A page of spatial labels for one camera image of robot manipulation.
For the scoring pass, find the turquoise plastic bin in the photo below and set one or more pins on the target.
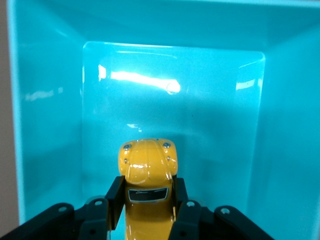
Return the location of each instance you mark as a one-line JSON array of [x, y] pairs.
[[225, 125]]

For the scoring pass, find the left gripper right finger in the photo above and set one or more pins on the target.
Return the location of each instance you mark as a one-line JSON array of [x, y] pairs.
[[195, 220]]

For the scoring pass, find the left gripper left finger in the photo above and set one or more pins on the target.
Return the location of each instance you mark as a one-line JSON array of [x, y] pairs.
[[95, 220]]

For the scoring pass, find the yellow beetle toy car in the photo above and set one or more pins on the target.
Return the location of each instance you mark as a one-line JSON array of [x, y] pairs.
[[147, 162]]

